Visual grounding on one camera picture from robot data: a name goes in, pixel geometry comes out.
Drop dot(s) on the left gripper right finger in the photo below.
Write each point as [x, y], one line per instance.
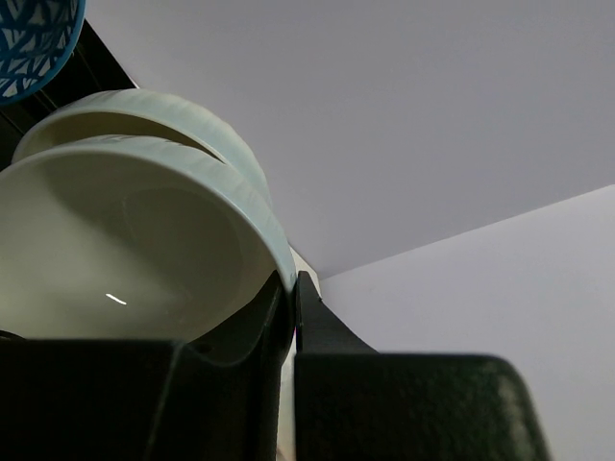
[354, 403]

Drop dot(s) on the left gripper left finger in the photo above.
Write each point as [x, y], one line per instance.
[215, 398]

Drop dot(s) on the white bowl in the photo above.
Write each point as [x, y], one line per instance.
[132, 237]
[139, 111]

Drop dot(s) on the blue patterned bowl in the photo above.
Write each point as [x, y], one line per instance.
[37, 39]

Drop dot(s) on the black drainer tray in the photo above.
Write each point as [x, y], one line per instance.
[91, 68]

